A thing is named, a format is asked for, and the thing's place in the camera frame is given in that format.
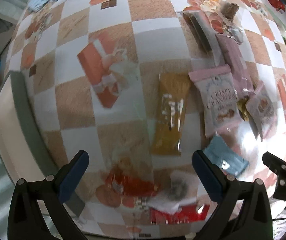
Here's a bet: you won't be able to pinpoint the small white-pink snack bag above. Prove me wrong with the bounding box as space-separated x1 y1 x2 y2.
246 81 277 141

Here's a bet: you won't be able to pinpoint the light blue snack packet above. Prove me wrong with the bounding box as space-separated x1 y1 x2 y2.
203 135 249 177

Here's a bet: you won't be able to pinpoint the red white snack packet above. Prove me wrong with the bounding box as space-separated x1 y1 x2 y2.
149 204 210 225

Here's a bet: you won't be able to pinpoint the clear bag brown snacks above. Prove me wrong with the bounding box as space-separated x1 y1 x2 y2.
146 170 200 215

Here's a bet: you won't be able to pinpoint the pink long snack bar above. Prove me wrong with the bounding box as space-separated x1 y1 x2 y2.
216 34 254 99

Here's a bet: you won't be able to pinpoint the pink crispy cranberry bag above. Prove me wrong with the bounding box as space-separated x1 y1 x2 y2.
188 64 242 138

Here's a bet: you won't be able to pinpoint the yellow-brown long snack packet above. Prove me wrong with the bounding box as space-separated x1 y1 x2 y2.
151 73 191 156

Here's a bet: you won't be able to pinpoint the gold foil snack pouch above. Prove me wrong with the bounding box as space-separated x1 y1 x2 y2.
237 96 250 121

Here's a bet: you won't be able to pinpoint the red snack bag far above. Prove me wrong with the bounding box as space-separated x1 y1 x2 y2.
268 0 285 14

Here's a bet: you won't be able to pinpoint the brown small snack packet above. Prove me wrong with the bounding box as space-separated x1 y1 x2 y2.
220 2 239 22

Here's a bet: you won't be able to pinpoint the dark clear-wrapped snack bar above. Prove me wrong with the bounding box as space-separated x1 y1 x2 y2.
182 10 225 67

